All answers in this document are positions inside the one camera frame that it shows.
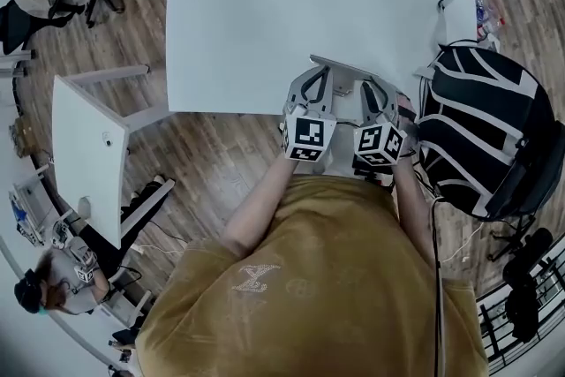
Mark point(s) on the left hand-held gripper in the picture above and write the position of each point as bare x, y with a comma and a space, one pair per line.
309, 134

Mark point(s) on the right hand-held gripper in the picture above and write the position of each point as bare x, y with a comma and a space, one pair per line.
377, 143

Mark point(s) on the person's right forearm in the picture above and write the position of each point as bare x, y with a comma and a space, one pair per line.
410, 207

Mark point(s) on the person's right hand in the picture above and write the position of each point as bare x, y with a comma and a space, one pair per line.
408, 110

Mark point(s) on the plastic bottle blue label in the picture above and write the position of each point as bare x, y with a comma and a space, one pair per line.
481, 9

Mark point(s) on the grey metal hinge part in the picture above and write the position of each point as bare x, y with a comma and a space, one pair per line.
342, 79

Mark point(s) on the person's left forearm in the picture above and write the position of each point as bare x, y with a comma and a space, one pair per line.
260, 203

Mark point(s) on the plastic bottle red cap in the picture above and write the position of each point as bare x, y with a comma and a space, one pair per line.
490, 27

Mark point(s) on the person's mustard yellow shirt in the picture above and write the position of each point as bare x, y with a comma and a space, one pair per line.
309, 300

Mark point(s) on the white metal table frame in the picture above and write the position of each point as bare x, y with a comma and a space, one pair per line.
15, 64

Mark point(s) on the black folded chair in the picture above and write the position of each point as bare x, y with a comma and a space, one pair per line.
523, 304

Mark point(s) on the brown cardboard box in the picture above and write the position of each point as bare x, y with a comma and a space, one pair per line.
23, 137

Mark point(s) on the black metal railing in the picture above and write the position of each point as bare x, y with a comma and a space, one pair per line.
483, 322

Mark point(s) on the black device with screen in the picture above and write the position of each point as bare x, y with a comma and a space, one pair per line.
366, 173

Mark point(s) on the small black round object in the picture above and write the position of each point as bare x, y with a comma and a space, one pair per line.
107, 140

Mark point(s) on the black office chair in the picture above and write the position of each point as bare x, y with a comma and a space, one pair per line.
529, 185

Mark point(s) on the black swivel chair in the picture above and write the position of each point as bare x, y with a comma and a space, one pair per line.
13, 26

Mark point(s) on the black and white striped backpack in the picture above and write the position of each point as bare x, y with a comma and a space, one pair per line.
468, 123

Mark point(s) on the small white table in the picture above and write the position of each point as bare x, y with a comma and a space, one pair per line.
88, 154

